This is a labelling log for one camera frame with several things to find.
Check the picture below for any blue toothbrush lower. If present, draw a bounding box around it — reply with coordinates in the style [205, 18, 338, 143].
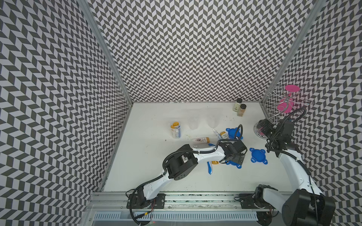
[207, 162, 213, 175]

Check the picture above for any aluminium front rail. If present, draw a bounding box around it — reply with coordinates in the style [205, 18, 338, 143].
[79, 192, 284, 226]

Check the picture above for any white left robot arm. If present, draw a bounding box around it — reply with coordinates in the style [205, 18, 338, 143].
[127, 124, 247, 209]

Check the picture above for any pink plastic glass upper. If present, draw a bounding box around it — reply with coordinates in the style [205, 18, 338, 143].
[285, 85, 300, 93]

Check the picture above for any blue lid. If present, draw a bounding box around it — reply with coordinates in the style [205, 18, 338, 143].
[225, 128, 243, 139]
[249, 148, 268, 165]
[225, 161, 242, 169]

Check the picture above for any right spice jar black lid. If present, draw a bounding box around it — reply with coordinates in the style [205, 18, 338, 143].
[237, 104, 247, 117]

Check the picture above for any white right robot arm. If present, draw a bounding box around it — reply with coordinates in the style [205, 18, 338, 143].
[237, 107, 336, 226]

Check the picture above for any small toothpaste tube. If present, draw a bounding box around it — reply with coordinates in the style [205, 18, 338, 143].
[213, 129, 222, 139]

